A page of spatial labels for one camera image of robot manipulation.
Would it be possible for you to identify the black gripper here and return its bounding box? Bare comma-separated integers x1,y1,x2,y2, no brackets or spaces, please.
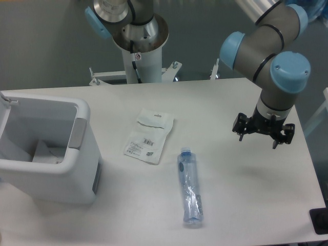
232,112,295,149

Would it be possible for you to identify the white plastic packaging bag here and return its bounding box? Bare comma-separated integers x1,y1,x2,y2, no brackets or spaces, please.
123,108,174,165

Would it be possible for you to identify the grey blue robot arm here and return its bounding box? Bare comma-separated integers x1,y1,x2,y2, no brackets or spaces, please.
85,1,311,147

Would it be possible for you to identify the white plastic trash can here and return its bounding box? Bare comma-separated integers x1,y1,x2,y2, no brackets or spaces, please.
1,91,101,204

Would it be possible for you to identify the clear blue plastic bottle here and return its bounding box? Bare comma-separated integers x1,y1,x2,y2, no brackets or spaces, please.
177,147,203,229

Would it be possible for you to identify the black device at table edge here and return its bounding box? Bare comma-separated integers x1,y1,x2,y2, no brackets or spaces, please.
309,208,327,235

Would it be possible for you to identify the blue plastic bag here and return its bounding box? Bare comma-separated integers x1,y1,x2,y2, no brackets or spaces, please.
303,0,327,23

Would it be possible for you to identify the white frame at right edge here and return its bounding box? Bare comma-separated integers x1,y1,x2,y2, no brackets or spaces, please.
303,88,327,138

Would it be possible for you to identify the white metal base frame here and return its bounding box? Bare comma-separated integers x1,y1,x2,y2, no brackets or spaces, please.
88,58,221,87

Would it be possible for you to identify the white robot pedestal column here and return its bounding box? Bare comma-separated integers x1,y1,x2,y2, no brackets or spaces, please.
113,14,169,84

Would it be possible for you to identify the black cable on pedestal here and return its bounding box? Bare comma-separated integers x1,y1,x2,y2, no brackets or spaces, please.
129,40,143,84

